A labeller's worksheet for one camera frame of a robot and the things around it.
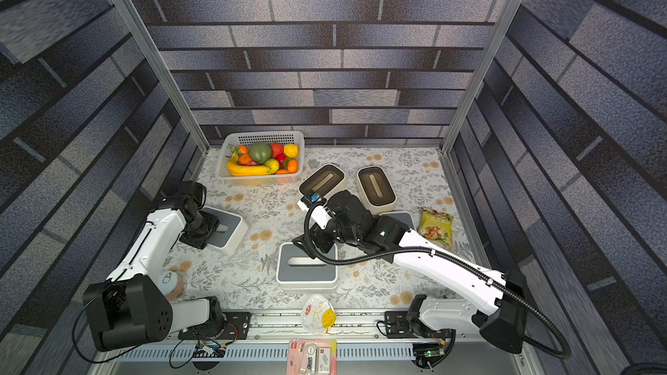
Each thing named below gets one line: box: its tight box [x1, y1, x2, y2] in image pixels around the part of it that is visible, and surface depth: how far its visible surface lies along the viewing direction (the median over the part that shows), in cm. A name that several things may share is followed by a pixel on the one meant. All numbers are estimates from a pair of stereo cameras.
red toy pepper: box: [270, 142, 287, 163], surface depth 112 cm
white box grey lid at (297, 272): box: [276, 241, 340, 294], surface depth 74 cm
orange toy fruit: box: [287, 158, 298, 174], surface depth 109 cm
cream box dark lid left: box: [297, 163, 347, 198], surface depth 104 cm
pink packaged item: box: [286, 339, 338, 375], surface depth 69 cm
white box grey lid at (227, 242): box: [198, 205, 249, 255], surface depth 83 cm
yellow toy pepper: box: [283, 143, 300, 158], surface depth 113 cm
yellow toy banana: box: [226, 160, 271, 177], surface depth 102 cm
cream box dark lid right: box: [356, 165, 397, 215], surface depth 102 cm
